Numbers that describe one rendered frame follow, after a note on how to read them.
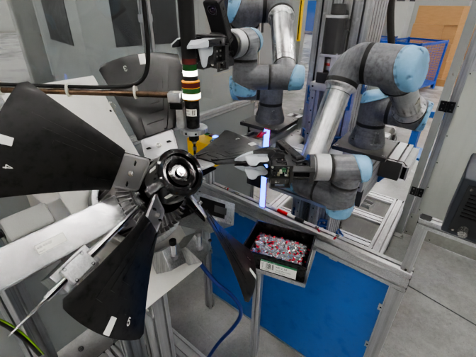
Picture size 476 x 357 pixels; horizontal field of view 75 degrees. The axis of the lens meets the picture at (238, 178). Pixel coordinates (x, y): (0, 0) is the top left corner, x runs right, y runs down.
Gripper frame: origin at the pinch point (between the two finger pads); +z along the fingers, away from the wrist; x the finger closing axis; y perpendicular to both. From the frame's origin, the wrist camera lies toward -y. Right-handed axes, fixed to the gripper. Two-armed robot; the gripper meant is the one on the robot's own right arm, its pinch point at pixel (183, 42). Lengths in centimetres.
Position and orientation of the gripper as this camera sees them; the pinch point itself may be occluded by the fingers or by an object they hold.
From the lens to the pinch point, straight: 73.8
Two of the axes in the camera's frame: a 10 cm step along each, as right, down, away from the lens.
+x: -8.8, -2.4, 4.1
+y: -0.2, 8.7, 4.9
